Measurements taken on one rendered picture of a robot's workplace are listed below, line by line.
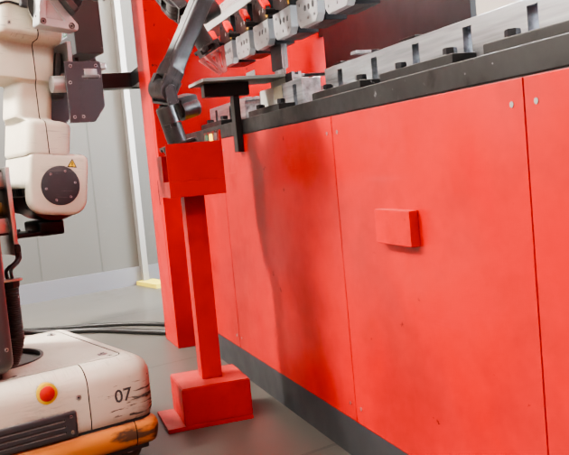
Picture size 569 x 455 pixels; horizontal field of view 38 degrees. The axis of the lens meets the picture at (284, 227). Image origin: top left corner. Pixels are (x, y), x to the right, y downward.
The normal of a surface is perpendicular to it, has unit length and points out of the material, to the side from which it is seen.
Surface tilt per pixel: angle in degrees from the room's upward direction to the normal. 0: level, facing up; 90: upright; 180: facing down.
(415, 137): 90
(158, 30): 90
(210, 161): 90
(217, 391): 90
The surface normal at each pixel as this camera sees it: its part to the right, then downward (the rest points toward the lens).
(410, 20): -0.94, 0.11
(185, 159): 0.30, 0.05
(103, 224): 0.57, 0.01
